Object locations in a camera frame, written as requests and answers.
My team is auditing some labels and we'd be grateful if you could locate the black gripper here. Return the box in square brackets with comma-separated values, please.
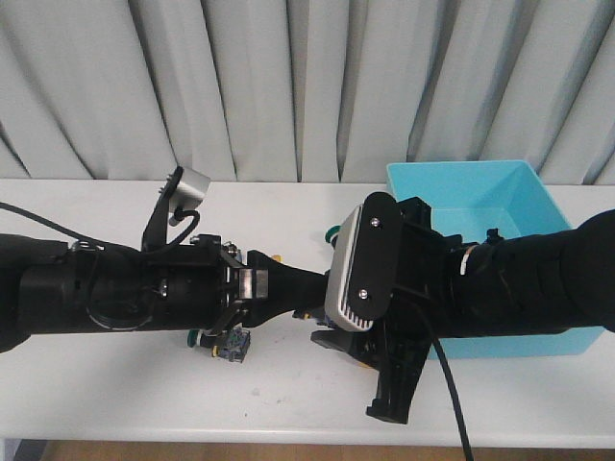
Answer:
[191, 234, 328, 334]

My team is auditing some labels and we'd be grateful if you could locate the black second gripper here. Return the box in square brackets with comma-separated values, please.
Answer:
[310, 195, 464, 424]

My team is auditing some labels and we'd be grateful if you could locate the black second robot arm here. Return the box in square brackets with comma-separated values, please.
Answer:
[311, 192, 614, 424]

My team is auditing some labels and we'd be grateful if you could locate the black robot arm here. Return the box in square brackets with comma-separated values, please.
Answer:
[1, 234, 328, 352]

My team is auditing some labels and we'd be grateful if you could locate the blue plastic box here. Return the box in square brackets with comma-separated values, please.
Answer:
[386, 160, 614, 359]

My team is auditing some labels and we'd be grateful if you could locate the green push button lower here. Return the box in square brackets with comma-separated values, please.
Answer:
[186, 327, 251, 363]

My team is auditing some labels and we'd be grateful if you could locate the green push button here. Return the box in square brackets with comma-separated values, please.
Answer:
[186, 327, 251, 363]
[325, 225, 341, 248]

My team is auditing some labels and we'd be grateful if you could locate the green push button upper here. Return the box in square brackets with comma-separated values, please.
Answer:
[325, 225, 341, 248]

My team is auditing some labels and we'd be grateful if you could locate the grey pleated curtain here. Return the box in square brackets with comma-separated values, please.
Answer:
[1, 1, 614, 185]

